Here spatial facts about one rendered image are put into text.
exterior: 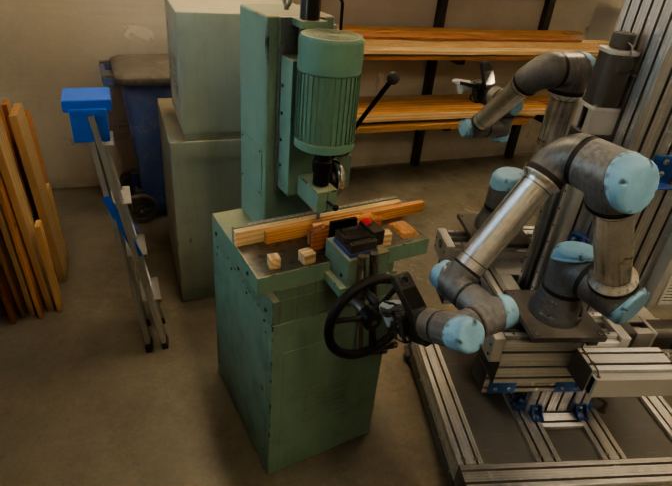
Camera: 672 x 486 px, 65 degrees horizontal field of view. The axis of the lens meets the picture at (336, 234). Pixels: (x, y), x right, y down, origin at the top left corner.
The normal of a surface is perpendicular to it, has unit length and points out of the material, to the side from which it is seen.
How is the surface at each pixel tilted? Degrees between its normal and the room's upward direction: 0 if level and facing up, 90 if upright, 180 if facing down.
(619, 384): 90
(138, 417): 0
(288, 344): 90
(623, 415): 0
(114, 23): 90
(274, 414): 90
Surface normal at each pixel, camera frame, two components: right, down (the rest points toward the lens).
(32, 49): 0.35, 0.51
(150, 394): 0.08, -0.86
